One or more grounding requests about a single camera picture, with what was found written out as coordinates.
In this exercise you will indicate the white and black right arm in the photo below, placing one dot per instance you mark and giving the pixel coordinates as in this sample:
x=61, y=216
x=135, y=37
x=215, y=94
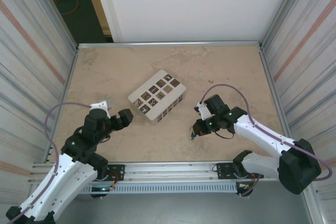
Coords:
x=262, y=134

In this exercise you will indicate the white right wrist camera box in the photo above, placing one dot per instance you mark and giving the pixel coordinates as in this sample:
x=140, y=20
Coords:
x=202, y=110

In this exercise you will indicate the aluminium table side rail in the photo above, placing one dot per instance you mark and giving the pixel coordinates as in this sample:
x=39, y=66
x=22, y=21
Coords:
x=273, y=85
x=73, y=60

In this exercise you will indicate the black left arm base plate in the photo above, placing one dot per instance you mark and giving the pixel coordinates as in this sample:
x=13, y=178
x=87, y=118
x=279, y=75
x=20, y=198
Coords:
x=118, y=169

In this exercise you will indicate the aluminium table end rail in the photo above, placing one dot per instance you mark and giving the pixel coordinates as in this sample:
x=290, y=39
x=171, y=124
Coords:
x=170, y=43

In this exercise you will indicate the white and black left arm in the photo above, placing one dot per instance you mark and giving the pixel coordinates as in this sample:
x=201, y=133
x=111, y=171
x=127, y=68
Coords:
x=57, y=182

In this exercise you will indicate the grey metal panel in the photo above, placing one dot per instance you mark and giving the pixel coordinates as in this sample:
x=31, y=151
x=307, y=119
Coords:
x=170, y=211

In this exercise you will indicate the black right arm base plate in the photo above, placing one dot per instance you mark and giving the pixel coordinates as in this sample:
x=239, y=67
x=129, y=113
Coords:
x=223, y=171

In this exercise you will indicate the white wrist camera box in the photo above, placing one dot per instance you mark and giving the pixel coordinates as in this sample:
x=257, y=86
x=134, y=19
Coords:
x=202, y=110
x=99, y=106

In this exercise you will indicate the white box with picture tiles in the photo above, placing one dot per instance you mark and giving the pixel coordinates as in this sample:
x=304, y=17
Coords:
x=157, y=93

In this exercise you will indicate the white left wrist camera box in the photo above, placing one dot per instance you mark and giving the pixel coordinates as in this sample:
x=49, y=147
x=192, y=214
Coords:
x=99, y=106

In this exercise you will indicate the aluminium frame post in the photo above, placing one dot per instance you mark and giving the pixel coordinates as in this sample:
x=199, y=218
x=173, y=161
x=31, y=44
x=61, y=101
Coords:
x=64, y=28
x=281, y=11

